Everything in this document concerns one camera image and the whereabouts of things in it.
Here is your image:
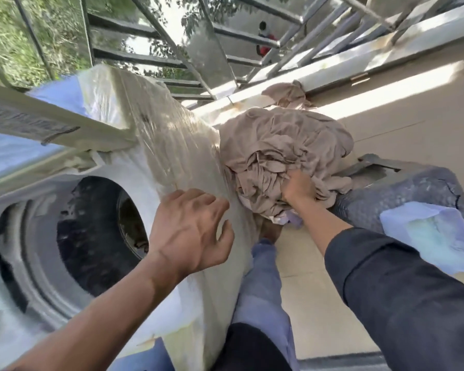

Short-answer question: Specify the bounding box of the person's right hand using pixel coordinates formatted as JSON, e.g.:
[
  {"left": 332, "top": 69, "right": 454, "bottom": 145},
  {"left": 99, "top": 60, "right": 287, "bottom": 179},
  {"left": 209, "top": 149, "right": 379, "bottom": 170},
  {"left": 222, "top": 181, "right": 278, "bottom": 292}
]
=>
[{"left": 281, "top": 170, "right": 317, "bottom": 207}]

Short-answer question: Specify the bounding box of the person's left hand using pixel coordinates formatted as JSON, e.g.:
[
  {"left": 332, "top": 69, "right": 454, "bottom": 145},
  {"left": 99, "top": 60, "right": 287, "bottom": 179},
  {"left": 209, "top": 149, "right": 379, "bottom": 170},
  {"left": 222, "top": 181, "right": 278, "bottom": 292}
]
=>
[{"left": 149, "top": 188, "right": 236, "bottom": 282}]

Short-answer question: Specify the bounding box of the beige cloth bundle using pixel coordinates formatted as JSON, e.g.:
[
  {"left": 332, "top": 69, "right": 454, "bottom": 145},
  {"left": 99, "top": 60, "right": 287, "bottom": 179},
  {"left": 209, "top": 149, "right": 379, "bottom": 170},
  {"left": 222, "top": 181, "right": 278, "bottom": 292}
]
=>
[{"left": 218, "top": 107, "right": 355, "bottom": 225}]

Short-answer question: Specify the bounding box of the person's right forearm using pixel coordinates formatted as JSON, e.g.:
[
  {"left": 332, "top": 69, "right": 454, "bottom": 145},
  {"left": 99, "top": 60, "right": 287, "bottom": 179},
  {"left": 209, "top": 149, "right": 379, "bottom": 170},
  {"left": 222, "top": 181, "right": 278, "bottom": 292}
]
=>
[{"left": 292, "top": 197, "right": 464, "bottom": 371}]

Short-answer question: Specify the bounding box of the person's left forearm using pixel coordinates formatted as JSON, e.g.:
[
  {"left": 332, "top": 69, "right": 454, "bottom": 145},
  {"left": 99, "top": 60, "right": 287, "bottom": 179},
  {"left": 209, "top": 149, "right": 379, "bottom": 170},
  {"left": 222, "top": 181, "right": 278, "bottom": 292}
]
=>
[{"left": 4, "top": 253, "right": 187, "bottom": 371}]

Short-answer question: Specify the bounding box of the person's bare foot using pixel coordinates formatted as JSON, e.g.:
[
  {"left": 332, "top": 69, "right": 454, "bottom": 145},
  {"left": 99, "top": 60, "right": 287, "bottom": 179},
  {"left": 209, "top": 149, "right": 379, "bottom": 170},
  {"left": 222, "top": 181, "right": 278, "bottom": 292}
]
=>
[{"left": 255, "top": 217, "right": 284, "bottom": 246}]

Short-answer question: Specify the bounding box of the lavender cloth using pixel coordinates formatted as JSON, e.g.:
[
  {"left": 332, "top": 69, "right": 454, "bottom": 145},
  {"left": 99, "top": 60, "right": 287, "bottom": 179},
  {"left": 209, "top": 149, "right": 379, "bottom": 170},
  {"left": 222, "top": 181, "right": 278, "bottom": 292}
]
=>
[{"left": 271, "top": 209, "right": 304, "bottom": 229}]

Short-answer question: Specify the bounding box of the person's blue jeans leg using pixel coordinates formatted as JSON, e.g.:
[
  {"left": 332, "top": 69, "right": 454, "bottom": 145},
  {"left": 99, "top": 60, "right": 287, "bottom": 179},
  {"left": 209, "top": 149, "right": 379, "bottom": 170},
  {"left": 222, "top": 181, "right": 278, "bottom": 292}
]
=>
[{"left": 231, "top": 239, "right": 299, "bottom": 371}]

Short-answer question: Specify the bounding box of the white plastic-wrapped washing machine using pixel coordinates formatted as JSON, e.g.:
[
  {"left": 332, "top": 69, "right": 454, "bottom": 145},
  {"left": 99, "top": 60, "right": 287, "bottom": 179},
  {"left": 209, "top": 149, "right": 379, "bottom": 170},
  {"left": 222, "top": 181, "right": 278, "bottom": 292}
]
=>
[{"left": 0, "top": 63, "right": 264, "bottom": 371}]

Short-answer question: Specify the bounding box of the small beige cloth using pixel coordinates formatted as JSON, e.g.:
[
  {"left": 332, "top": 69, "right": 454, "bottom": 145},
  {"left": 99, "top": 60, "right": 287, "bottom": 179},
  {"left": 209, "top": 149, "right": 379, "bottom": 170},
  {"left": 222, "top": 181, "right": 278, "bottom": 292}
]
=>
[{"left": 261, "top": 80, "right": 314, "bottom": 109}]

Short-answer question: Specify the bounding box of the person's black shirt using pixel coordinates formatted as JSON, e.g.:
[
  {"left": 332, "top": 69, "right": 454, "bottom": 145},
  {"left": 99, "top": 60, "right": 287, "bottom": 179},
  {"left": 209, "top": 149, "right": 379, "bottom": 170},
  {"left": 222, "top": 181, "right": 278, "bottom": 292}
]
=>
[{"left": 212, "top": 322, "right": 294, "bottom": 371}]

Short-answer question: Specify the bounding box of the grey bubble-wrapped box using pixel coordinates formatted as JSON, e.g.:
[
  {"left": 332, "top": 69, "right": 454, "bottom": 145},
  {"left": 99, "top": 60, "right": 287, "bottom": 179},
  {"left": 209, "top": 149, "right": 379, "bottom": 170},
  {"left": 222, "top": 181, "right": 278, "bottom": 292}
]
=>
[{"left": 332, "top": 166, "right": 464, "bottom": 237}]

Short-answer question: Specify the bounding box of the light blue plastic sheet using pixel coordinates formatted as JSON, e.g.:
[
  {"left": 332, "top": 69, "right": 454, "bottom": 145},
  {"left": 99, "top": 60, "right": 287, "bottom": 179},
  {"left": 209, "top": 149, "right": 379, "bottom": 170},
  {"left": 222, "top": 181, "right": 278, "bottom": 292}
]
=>
[{"left": 380, "top": 202, "right": 464, "bottom": 276}]

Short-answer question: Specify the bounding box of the white washing machine lid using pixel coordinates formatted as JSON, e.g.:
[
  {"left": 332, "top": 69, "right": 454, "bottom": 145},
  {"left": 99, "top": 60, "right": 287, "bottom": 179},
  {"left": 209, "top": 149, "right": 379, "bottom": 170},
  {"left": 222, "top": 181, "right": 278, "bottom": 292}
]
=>
[{"left": 0, "top": 81, "right": 138, "bottom": 152}]

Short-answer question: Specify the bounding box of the green foliage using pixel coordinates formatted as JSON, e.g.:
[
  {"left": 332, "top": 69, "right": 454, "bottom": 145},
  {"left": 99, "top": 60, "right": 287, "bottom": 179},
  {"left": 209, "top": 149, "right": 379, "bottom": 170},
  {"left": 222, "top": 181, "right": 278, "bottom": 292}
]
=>
[{"left": 0, "top": 0, "right": 86, "bottom": 88}]

